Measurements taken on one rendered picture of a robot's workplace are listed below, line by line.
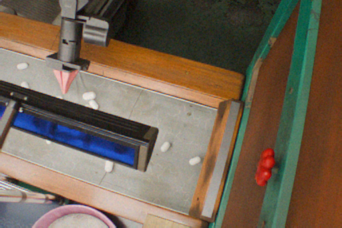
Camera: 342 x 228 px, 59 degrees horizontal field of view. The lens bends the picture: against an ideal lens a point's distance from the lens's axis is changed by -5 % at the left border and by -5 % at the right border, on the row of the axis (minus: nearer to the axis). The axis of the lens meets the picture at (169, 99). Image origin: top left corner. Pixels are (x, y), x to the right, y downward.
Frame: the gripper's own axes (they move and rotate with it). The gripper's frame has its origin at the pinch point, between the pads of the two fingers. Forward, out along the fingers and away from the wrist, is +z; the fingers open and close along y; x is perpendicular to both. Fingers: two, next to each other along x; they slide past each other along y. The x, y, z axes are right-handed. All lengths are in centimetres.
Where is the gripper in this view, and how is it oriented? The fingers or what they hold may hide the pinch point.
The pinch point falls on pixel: (65, 90)
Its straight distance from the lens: 89.0
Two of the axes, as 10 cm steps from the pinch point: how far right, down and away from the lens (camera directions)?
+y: 9.6, 2.7, -1.1
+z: -2.1, 9.1, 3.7
